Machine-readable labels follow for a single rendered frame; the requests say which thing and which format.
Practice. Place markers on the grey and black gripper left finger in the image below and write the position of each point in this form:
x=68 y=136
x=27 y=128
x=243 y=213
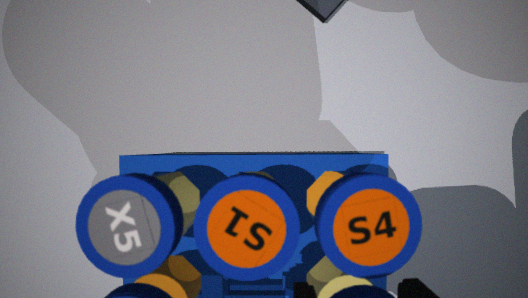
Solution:
x=303 y=290

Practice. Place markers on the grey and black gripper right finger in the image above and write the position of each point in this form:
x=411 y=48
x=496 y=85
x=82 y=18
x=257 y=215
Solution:
x=414 y=288

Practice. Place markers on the blue tube rack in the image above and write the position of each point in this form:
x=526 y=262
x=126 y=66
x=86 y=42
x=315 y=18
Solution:
x=296 y=172

